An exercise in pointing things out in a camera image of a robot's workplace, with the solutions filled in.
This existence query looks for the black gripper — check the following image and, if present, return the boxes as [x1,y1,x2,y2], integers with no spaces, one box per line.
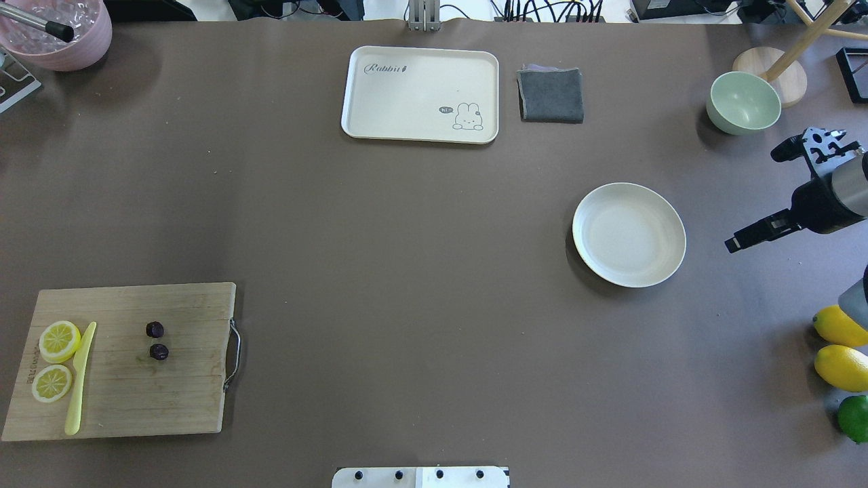
[725,178,866,253]

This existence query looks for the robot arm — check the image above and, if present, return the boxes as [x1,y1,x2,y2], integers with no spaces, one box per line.
[725,155,867,253]

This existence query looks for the black glass rack tray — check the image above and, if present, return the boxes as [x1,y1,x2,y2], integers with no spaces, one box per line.
[835,47,867,104]

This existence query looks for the cream rabbit tray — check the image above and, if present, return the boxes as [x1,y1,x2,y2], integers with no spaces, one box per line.
[341,45,500,144]

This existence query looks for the dark red cherry upper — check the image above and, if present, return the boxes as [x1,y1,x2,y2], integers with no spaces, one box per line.
[145,321,165,339]

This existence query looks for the dark red cherry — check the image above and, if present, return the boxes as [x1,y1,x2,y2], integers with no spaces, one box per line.
[145,321,165,339]
[149,343,170,361]

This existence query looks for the dark red cherry lower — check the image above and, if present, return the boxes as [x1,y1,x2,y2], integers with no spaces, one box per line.
[149,343,170,361]

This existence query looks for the yellow lemon near lime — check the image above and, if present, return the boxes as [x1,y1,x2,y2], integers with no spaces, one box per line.
[812,304,867,348]

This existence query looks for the green bowl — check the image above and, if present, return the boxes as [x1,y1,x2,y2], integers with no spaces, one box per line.
[705,71,783,136]

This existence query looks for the wooden cup tree stand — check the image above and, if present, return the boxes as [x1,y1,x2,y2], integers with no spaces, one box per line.
[732,1,866,108]

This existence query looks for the yellow lemon outer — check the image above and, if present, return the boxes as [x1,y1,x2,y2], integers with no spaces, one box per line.
[813,345,867,392]

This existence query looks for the cream round plate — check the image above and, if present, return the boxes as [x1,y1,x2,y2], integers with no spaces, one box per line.
[572,182,686,288]

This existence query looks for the green lime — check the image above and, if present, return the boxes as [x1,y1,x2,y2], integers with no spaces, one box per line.
[837,395,867,444]

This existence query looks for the grey folded cloth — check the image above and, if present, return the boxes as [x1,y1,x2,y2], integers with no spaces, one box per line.
[517,64,585,124]

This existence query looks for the wooden cutting board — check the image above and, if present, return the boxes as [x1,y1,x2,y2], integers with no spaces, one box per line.
[2,282,237,442]

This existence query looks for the yellow plastic knife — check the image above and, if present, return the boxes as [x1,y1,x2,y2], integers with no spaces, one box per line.
[63,321,98,436]

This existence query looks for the pink bowl with ice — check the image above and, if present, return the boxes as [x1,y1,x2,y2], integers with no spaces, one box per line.
[1,1,113,72]

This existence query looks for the lemon slice upper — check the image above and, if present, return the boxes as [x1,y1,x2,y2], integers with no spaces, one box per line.
[38,321,83,364]

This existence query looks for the lemon slice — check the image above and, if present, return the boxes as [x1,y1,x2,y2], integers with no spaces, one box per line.
[38,321,83,364]
[31,364,73,403]

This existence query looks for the steel black-tipped muddler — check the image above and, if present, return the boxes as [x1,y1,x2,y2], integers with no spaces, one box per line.
[1,2,75,43]

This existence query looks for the lemon slice lower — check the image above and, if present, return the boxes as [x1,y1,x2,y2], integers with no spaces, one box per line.
[31,364,73,403]

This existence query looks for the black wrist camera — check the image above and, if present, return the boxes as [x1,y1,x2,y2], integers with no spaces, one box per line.
[770,127,865,178]

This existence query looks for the aluminium frame post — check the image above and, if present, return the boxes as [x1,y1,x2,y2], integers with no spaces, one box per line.
[407,0,442,32]

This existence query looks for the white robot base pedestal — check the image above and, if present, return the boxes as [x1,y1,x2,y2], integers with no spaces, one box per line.
[331,466,511,487]

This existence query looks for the white wire cup rack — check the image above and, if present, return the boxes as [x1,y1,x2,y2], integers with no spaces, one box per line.
[1,49,43,113]

